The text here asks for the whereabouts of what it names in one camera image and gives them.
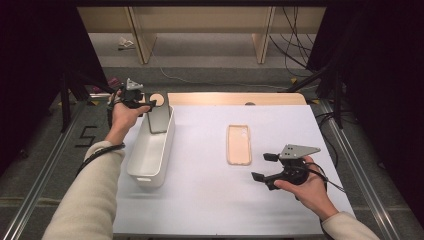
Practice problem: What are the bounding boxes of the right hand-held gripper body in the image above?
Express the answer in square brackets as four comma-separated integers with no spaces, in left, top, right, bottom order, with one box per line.
[265,143,322,192]

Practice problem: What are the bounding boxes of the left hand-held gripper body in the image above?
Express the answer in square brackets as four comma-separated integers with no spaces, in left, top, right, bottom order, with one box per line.
[115,78,148,108]

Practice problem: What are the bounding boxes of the beige phone case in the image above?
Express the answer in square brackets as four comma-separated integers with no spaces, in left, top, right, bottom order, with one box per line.
[226,124,253,166]

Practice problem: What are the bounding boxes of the white storage box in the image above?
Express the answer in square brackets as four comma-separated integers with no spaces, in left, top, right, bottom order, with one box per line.
[126,103,176,189]

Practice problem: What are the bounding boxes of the person's left hand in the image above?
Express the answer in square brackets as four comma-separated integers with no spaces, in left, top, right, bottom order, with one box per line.
[105,91,151,146]

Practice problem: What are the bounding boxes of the person's right hand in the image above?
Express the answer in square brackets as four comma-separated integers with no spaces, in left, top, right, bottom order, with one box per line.
[273,155,339,221]

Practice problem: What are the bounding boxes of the pink floor object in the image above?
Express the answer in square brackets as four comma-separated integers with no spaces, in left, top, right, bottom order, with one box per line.
[91,76,121,94]

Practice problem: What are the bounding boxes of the crumpled white paper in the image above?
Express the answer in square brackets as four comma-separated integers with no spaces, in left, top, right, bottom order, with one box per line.
[117,36,135,51]

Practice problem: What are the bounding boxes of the white paper sheet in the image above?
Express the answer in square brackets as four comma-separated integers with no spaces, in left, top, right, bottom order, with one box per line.
[112,104,356,236]

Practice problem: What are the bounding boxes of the black tripod stand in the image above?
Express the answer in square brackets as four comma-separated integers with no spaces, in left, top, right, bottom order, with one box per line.
[59,68,128,134]

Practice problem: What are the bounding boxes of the black metal stand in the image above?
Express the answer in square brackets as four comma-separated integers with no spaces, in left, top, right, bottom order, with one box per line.
[281,64,346,129]

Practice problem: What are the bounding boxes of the wooden table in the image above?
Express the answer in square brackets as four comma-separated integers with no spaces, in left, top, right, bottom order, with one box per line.
[141,92,308,106]

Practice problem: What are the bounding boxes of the wooden shelf unit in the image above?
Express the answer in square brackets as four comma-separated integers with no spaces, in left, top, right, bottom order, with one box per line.
[77,6,327,65]

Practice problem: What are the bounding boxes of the black curtain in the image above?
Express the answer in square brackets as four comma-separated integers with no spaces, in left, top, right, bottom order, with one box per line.
[0,0,108,174]
[306,0,424,228]

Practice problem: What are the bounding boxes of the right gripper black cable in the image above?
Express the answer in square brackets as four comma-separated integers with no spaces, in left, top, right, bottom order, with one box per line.
[306,164,346,194]

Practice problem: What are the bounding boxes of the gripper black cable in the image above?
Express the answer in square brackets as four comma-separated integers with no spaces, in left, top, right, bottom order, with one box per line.
[306,164,346,194]
[75,99,126,176]

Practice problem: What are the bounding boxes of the white floor cable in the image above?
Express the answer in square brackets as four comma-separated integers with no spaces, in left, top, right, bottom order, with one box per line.
[159,67,288,90]

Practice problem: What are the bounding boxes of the aluminium floor rail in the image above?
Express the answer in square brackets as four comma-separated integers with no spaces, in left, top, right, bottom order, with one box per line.
[316,99,399,240]
[1,99,84,240]

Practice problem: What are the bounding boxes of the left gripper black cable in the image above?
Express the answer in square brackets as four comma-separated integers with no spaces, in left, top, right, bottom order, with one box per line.
[75,99,126,176]

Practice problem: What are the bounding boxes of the black hanging cables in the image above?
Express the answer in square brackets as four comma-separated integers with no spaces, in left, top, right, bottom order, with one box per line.
[269,6,316,79]

